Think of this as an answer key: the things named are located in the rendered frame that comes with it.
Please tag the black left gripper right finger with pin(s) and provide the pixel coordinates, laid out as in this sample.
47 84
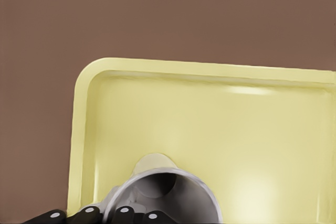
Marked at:
136 217

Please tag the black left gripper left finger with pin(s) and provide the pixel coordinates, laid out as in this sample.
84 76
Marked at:
78 216

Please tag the white IKEA cup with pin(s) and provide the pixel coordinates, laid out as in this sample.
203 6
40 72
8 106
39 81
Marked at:
189 190

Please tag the pale yellow tray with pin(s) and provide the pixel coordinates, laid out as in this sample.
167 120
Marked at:
210 119

